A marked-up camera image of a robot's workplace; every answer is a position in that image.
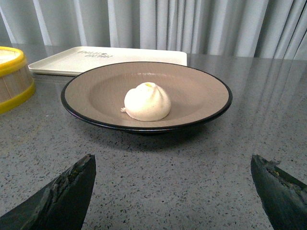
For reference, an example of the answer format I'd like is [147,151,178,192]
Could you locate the tan plate with black rim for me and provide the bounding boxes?
[61,62,233,133]

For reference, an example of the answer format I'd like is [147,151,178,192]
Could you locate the cream rectangular tray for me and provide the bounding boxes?
[28,46,187,76]

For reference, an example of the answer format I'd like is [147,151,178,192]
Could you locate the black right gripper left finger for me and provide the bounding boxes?
[0,154,96,230]

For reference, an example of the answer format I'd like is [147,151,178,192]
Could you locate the grey pleated curtain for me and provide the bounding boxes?
[0,0,307,60]

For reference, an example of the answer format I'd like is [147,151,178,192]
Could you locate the white steamed bun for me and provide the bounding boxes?
[121,82,171,122]

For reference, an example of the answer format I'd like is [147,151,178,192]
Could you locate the yellow rimmed bamboo steamer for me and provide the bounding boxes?
[0,46,35,114]

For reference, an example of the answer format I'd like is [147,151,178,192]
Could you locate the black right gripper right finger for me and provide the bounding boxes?
[250,155,307,230]

